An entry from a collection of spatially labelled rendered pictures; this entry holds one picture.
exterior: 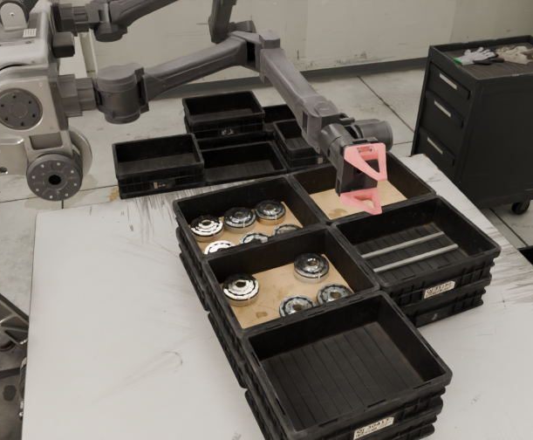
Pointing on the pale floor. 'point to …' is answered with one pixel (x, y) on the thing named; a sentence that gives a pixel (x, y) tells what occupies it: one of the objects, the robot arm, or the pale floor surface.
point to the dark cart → (491, 121)
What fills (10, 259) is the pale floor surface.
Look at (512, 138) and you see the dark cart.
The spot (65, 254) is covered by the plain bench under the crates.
